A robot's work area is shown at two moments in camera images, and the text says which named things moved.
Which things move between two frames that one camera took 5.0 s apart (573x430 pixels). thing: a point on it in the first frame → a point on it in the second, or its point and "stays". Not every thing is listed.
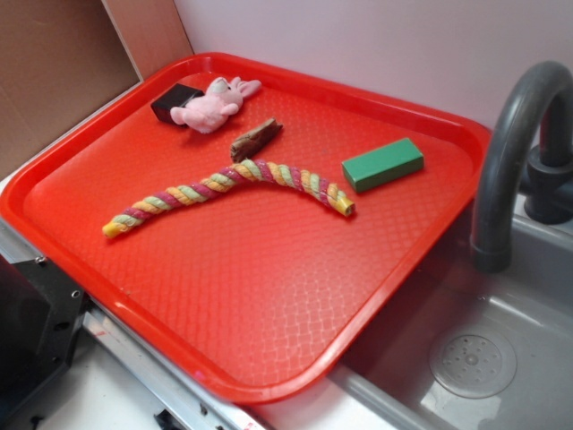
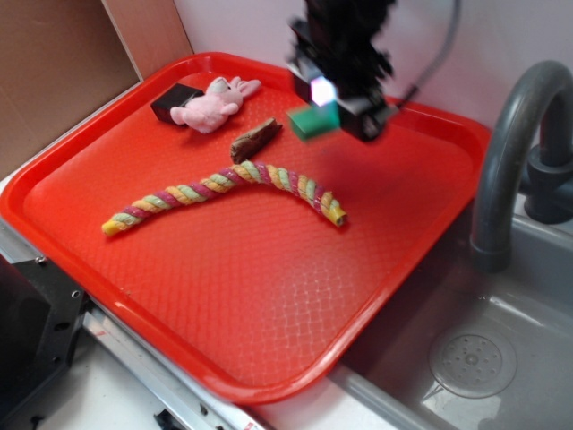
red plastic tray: (234, 223) stays
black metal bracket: (42, 318) stays
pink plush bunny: (209, 113) stays
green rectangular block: (383, 164) → (314, 119)
